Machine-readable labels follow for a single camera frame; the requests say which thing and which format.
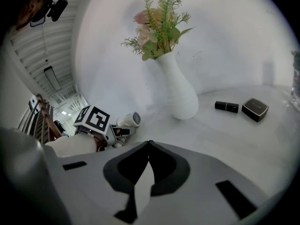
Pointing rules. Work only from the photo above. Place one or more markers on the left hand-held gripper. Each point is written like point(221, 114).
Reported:
point(93, 119)

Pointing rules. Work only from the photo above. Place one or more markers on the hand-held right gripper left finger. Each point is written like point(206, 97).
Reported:
point(89, 184)

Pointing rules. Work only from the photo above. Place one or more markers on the long ceiling light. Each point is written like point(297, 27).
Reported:
point(52, 78)

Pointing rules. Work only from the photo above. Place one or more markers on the dark wooden staircase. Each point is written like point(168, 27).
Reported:
point(42, 123)

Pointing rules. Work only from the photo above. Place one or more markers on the white ceramic vase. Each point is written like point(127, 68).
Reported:
point(182, 97)

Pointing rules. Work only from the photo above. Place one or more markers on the person's left forearm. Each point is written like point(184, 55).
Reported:
point(72, 145)

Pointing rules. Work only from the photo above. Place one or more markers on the white hair dryer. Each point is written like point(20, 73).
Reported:
point(131, 119)

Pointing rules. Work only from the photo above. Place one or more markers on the black square compact case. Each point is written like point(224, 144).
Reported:
point(255, 109)

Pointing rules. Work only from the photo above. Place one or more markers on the black lipstick tube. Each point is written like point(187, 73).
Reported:
point(226, 106)

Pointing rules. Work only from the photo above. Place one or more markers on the pink artificial flower bouquet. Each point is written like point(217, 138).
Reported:
point(159, 32)

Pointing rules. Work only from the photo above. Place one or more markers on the white curved vanity table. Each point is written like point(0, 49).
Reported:
point(211, 137)

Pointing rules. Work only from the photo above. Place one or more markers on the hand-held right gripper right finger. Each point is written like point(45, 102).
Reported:
point(211, 177)

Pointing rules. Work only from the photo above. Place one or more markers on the person's head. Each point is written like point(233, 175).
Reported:
point(28, 10)

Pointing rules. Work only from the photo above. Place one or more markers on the clear glass vase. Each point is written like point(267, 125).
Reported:
point(296, 83)

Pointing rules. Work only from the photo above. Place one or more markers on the black head camera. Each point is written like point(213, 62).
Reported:
point(57, 8)

